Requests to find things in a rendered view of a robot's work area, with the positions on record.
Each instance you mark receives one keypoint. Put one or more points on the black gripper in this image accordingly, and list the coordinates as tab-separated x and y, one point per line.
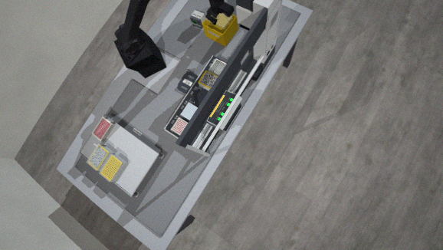
209	17

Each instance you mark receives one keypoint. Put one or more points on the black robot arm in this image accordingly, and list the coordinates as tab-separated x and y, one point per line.
127	32

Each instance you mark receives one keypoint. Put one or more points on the white well plate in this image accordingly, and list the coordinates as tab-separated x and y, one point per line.
189	111

